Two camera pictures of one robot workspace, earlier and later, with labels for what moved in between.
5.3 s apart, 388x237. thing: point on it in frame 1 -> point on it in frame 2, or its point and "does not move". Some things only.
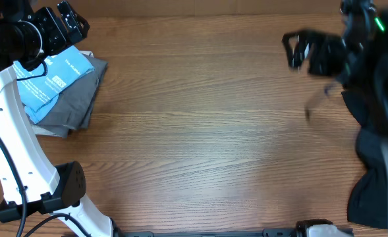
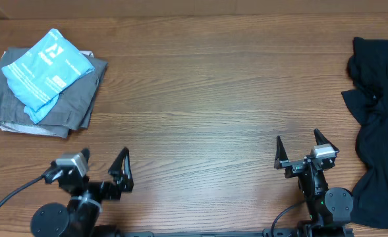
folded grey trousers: x=72 y=110 does not move
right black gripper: x=326 y=45 -> x=294 y=166
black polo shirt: x=381 y=113 does not move
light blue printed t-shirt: x=39 y=89 does not move
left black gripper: x=46 y=20 -> x=101 y=192
